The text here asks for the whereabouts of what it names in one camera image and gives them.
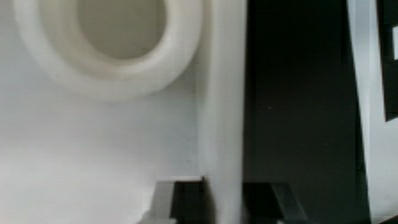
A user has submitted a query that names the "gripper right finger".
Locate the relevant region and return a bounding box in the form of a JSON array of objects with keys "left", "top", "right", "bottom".
[{"left": 243, "top": 182, "right": 309, "bottom": 224}]

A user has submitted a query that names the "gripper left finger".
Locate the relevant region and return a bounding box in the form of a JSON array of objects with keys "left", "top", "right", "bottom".
[{"left": 140, "top": 181, "right": 206, "bottom": 224}]

